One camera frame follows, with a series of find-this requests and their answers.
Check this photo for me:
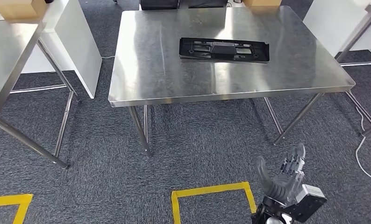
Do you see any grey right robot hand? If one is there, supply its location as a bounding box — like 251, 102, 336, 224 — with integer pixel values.
255, 143, 307, 205

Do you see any stainless steel workbench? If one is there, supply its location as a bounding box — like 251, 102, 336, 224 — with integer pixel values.
108, 5, 357, 158

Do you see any black plastic plate frame part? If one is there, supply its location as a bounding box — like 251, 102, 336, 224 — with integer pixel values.
178, 37, 270, 64

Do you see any brown cardboard box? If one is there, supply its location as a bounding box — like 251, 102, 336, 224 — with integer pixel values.
242, 0, 283, 7
0, 0, 48, 21

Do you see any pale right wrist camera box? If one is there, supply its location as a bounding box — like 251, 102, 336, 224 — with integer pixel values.
293, 184, 328, 214

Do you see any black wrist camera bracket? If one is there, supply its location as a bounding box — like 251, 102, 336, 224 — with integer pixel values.
252, 196, 313, 224

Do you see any yellow floor tape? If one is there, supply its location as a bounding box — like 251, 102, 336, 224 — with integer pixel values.
171, 181, 258, 224
0, 194, 34, 224

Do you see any white partition panel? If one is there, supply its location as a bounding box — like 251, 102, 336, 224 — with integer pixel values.
302, 0, 371, 62

